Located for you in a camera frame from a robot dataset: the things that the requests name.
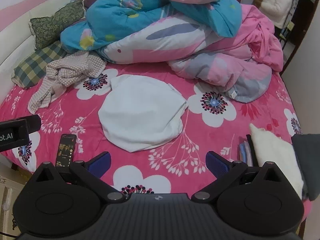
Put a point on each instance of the pink grey white quilt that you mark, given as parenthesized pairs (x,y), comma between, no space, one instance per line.
(225,62)

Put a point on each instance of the blue floral quilt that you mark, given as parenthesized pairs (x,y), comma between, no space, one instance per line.
(120,17)

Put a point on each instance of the pink floral bed blanket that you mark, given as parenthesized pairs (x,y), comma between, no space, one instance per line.
(225,142)

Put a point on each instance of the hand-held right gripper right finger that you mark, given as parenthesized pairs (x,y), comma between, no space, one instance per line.
(216,163)

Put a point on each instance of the dark grey folded garment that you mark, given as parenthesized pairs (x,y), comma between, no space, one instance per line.
(308,160)

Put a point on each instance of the white puffy jacket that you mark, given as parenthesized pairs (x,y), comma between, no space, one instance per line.
(276,2)

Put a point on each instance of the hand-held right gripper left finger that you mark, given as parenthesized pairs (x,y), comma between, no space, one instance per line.
(101,162)

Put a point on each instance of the pink white padded headboard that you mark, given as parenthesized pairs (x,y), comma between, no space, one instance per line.
(15,37)

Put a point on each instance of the black folded garment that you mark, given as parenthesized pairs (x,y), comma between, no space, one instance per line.
(250,147)

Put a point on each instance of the beige bedside cabinet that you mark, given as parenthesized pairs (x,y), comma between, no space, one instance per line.
(10,192)

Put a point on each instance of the dark wooden frame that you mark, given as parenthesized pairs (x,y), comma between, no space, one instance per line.
(290,57)

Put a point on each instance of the beige checkered garment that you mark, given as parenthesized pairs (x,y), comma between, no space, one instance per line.
(72,67)

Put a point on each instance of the plaid pillow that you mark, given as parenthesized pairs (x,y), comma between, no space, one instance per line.
(37,65)

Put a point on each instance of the green floral pillow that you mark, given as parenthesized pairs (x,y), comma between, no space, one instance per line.
(55,22)

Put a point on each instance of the white t-shirt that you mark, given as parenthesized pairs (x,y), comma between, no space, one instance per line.
(140,115)

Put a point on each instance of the black smartphone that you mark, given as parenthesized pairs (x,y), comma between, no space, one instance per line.
(65,152)

